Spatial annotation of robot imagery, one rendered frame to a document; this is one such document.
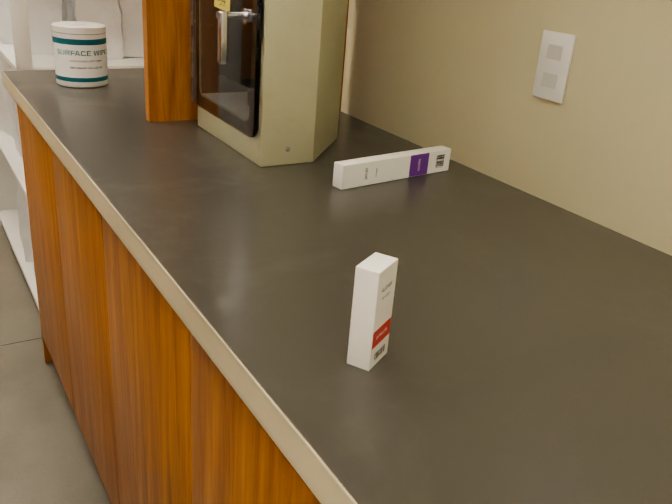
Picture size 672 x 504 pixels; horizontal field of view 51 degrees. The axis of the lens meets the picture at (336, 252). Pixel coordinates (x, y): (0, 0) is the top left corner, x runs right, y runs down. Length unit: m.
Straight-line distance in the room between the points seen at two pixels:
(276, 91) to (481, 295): 0.58
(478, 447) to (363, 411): 0.11
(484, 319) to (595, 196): 0.49
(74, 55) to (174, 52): 0.40
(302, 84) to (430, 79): 0.36
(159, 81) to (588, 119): 0.88
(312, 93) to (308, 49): 0.08
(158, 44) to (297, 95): 0.40
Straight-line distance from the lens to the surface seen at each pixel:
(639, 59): 1.21
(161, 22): 1.58
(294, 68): 1.30
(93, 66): 1.95
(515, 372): 0.75
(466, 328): 0.82
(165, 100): 1.61
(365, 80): 1.77
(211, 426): 0.94
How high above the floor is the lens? 1.33
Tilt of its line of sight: 24 degrees down
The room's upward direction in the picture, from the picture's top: 5 degrees clockwise
